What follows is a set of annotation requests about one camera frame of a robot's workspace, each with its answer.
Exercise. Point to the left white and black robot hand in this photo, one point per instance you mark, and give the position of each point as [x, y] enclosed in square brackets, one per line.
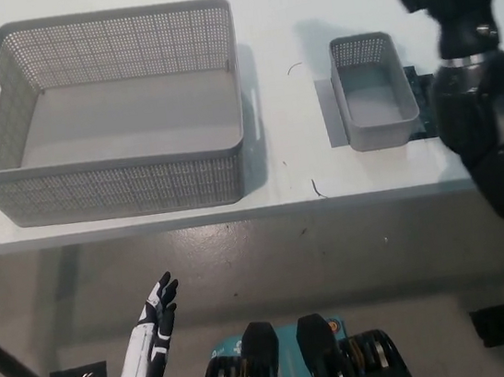
[147, 346]

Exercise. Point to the small grey perforated plastic basket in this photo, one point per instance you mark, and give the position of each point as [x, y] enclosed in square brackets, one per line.
[375, 98]

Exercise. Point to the thin black thread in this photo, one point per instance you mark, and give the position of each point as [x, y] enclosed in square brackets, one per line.
[294, 66]
[318, 190]

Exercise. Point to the large grey perforated plastic basket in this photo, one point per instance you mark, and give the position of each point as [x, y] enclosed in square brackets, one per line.
[131, 120]

